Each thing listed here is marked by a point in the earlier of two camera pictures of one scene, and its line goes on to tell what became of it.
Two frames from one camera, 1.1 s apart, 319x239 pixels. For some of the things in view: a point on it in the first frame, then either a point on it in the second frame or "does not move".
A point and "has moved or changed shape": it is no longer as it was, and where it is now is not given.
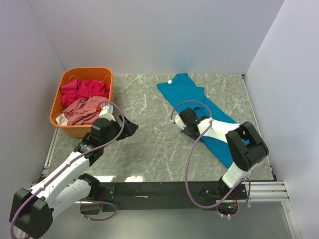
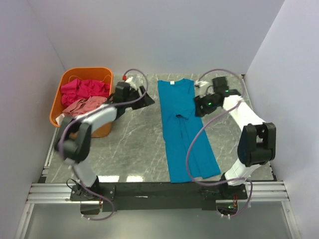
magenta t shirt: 83,89 does not move
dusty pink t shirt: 83,111 does not move
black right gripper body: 187,126 to 207,101
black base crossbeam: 170,196 does not move
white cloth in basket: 61,120 does not move
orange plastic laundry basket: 104,74 does not move
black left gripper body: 115,129 to 134,94
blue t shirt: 184,92 has moved or changed shape
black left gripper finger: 129,128 to 145,101
